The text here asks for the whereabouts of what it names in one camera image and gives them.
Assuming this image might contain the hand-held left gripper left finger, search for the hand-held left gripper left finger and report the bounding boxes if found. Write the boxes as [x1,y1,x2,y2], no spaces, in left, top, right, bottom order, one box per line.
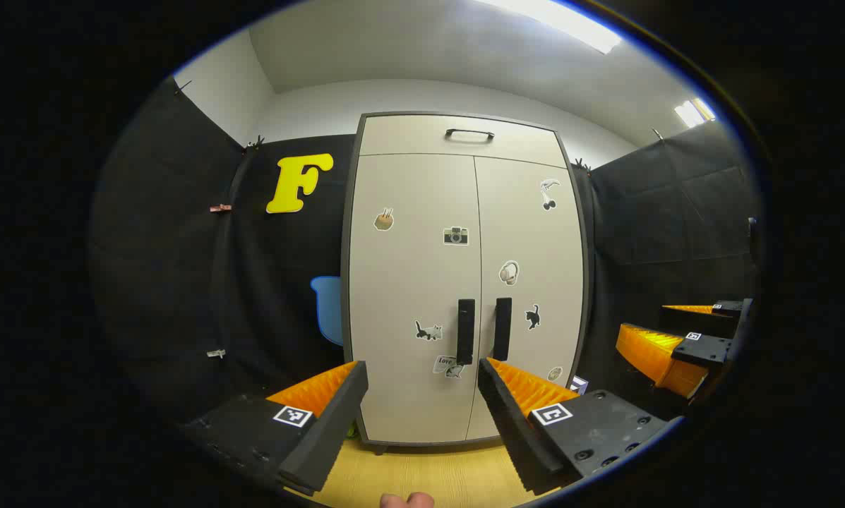
[182,360,370,496]

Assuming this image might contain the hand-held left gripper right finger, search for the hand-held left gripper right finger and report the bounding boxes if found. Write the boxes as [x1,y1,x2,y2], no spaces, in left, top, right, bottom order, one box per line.
[477,356,684,496]

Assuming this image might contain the white shoe cabinet door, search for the white shoe cabinet door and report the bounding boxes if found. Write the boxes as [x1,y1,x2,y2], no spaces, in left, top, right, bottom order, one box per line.
[467,157,587,442]
[348,153,478,445]

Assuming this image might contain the white double-door shoe cabinet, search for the white double-door shoe cabinet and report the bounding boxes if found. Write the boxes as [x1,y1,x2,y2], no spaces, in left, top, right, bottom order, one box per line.
[341,111,592,452]

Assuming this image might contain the small ceiling light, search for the small ceiling light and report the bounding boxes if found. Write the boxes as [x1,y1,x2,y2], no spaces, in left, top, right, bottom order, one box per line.
[674,97,716,129]

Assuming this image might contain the black backdrop cloth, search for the black backdrop cloth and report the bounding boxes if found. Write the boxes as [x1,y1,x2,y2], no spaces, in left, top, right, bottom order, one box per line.
[90,74,765,424]

